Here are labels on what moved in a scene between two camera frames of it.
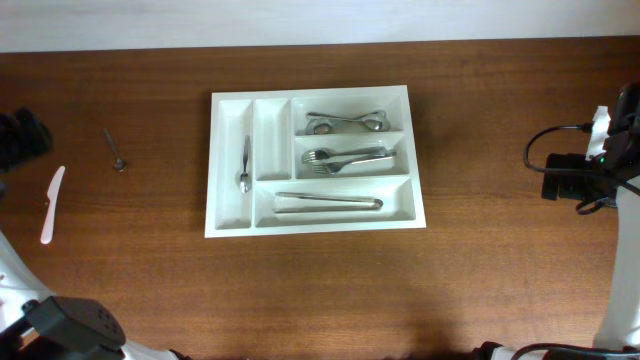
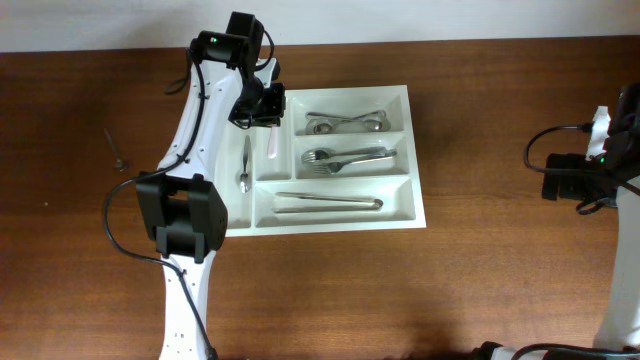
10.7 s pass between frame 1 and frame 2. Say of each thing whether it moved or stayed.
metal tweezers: stayed
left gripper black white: moved
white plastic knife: moved
